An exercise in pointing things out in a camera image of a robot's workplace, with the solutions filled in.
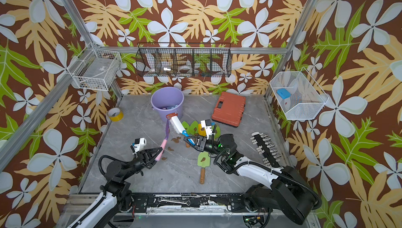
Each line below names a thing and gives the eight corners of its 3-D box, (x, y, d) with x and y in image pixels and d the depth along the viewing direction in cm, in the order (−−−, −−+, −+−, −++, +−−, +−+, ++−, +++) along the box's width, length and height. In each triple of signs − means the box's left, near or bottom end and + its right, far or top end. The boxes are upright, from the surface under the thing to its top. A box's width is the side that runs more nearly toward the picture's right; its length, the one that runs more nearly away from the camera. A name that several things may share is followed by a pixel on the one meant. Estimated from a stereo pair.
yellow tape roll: (108, 121, 109) (105, 117, 105) (112, 112, 114) (109, 107, 111) (121, 121, 109) (119, 117, 105) (125, 112, 114) (123, 107, 111)
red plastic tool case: (210, 121, 106) (210, 117, 103) (221, 94, 123) (221, 89, 119) (239, 129, 102) (240, 125, 98) (246, 100, 119) (247, 96, 115)
